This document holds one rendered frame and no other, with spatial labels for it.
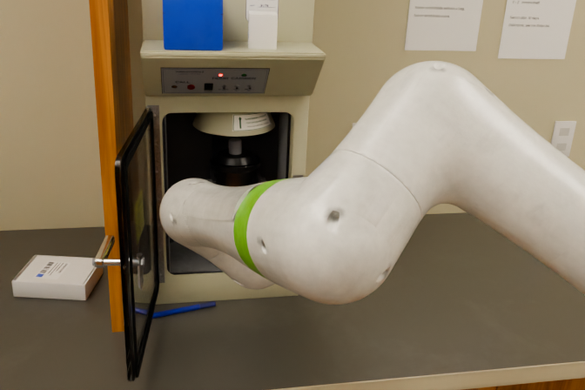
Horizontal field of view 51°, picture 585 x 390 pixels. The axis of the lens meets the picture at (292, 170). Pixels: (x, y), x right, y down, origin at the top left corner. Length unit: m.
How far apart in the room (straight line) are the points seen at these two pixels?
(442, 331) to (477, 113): 0.82
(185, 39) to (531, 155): 0.65
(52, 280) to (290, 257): 0.96
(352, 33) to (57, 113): 0.80
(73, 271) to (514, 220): 1.07
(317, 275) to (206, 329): 0.79
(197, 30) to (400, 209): 0.61
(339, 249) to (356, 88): 1.22
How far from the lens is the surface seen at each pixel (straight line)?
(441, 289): 1.52
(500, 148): 0.61
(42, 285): 1.46
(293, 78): 1.16
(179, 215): 0.91
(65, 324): 1.38
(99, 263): 1.04
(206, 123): 1.28
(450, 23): 1.78
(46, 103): 1.70
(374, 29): 1.71
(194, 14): 1.08
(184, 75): 1.13
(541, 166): 0.63
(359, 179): 0.56
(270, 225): 0.59
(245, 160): 1.30
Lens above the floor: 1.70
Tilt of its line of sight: 21 degrees down
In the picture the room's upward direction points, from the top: 3 degrees clockwise
